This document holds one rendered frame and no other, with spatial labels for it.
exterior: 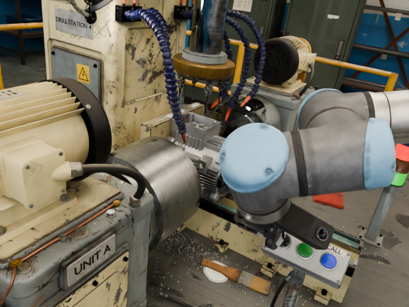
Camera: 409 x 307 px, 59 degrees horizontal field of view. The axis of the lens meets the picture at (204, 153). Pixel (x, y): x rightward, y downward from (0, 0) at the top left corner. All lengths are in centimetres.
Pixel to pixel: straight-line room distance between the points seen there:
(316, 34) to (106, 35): 327
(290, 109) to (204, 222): 57
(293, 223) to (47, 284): 39
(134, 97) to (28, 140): 64
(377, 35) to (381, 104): 537
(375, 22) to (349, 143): 552
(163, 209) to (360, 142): 47
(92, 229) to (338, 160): 39
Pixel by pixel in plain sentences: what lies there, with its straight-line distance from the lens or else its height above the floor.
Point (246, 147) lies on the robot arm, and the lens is 47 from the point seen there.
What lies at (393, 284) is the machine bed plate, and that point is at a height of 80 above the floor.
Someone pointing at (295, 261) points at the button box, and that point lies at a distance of 80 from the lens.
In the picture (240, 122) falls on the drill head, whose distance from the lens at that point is 130.
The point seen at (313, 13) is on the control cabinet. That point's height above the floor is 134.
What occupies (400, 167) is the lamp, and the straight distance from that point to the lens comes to 127.
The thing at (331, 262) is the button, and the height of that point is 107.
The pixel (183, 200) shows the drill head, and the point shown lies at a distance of 86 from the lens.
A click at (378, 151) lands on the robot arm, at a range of 48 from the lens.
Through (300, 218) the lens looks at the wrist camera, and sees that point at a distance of 64.
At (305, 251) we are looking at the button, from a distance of 80.
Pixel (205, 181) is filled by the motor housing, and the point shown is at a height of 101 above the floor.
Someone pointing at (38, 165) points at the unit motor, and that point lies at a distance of 52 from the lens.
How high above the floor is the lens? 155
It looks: 26 degrees down
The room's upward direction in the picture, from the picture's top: 8 degrees clockwise
